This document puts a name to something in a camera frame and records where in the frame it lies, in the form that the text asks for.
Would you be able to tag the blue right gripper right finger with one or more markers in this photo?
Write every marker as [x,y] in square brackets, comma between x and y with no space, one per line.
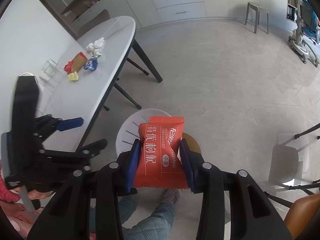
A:
[188,160]

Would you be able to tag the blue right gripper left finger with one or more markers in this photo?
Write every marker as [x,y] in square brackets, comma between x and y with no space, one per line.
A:
[132,165]

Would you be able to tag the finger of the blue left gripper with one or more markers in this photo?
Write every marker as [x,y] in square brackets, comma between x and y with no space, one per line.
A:
[64,125]

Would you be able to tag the orange snack packet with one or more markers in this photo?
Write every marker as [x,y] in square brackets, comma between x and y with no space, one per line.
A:
[159,165]

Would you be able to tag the white trash bin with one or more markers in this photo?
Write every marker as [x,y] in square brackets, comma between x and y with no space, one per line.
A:
[128,132]

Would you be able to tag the person's left hand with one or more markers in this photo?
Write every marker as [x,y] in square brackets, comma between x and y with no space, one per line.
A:
[36,195]

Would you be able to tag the person's right foot slipper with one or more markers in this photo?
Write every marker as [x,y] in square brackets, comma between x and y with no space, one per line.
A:
[172,197]

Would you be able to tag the yellow crumpled paper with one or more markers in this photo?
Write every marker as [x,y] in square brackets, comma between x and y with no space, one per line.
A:
[73,77]

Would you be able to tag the clear glass container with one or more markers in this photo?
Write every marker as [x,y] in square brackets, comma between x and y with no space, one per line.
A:
[50,67]

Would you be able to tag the red paper with cardboard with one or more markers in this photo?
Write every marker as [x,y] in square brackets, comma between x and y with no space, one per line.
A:
[76,63]

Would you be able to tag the blue crumpled wrapper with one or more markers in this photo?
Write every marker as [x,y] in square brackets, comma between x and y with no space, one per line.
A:
[91,64]

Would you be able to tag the green white crumpled wrapper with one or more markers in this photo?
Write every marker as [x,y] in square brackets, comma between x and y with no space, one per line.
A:
[96,53]

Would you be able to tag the white crumpled tissue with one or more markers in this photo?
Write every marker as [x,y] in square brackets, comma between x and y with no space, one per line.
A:
[98,44]

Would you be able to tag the grey dining chair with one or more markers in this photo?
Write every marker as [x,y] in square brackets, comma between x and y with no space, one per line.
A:
[100,18]

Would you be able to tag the brown leather chair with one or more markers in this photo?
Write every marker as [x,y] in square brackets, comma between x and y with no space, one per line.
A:
[300,214]

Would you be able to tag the grey stool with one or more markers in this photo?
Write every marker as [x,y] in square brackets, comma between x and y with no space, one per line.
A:
[257,8]

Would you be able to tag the teal baby chair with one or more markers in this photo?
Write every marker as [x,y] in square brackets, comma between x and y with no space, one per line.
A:
[307,25]

